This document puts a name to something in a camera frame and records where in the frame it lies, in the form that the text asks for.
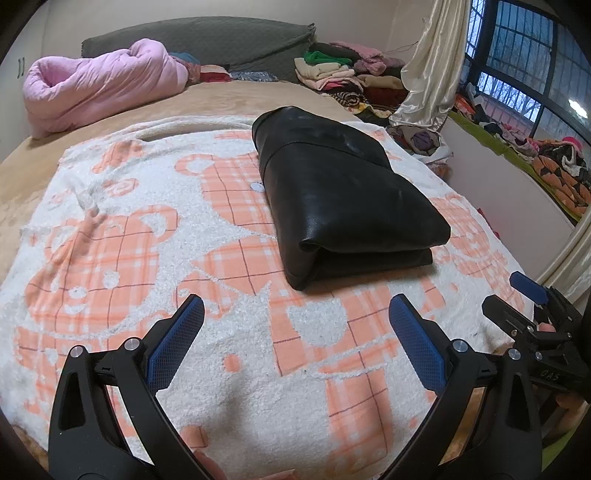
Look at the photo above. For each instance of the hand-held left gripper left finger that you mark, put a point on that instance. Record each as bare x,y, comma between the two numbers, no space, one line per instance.
178,332

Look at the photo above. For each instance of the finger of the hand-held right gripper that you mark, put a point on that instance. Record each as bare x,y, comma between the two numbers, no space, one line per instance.
528,286
508,316

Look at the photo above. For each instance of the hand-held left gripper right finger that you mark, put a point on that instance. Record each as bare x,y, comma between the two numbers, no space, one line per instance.
415,337

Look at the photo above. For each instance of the black leather jacket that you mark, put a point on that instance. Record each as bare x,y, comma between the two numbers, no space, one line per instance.
341,194

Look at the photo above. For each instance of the heap of colourful clothes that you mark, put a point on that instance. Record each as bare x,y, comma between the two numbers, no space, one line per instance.
545,147

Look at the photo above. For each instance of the bag of clothes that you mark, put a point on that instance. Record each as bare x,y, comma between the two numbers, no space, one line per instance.
422,143

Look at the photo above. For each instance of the pile of folded clothes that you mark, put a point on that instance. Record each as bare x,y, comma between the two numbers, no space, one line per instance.
341,76

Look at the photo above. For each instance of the person's right hand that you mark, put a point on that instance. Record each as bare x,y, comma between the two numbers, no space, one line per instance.
548,327

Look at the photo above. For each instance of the white orange bear-print blanket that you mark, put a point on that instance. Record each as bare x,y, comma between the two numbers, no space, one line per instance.
138,258

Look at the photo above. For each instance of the green windowsill mat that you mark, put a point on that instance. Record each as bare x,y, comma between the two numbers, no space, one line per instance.
503,152

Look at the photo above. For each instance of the black-framed window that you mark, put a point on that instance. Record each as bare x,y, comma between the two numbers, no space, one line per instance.
531,55

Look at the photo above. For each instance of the cream satin curtain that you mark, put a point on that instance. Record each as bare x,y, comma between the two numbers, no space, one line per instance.
434,69

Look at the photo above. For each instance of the pink quilt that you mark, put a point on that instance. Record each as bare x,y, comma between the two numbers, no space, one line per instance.
101,83

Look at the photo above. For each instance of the red white pillow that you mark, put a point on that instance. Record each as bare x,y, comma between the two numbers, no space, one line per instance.
214,74

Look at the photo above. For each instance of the blue floral cloth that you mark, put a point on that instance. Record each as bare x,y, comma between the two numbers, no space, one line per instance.
254,76

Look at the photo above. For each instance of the teal cloth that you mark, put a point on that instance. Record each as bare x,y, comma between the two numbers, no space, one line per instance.
184,57

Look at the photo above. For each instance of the white wardrobe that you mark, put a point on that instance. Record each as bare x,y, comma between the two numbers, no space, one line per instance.
14,92

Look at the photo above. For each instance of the grey headboard cushion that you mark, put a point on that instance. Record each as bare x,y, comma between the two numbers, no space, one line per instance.
207,37

